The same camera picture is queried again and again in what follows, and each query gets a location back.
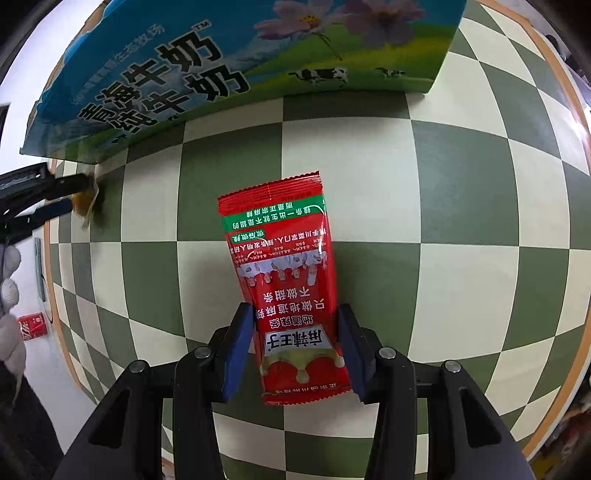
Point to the person's left forearm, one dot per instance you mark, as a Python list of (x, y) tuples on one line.
[(27, 424)]

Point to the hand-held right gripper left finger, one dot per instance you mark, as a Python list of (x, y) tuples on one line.
[(238, 355)]

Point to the braised egg packet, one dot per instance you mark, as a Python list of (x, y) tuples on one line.
[(83, 203)]

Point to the red spicy strip packet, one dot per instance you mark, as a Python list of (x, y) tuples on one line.
[(281, 277)]

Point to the person's left hand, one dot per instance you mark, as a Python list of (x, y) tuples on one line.
[(9, 323)]

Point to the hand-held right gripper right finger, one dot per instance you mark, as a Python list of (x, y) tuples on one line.
[(353, 355)]

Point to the blue printed cardboard box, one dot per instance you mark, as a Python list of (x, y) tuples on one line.
[(207, 55)]

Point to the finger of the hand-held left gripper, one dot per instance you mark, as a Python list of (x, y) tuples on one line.
[(69, 183), (55, 210)]

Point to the green checkered mat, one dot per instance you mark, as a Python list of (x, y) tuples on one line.
[(461, 230)]

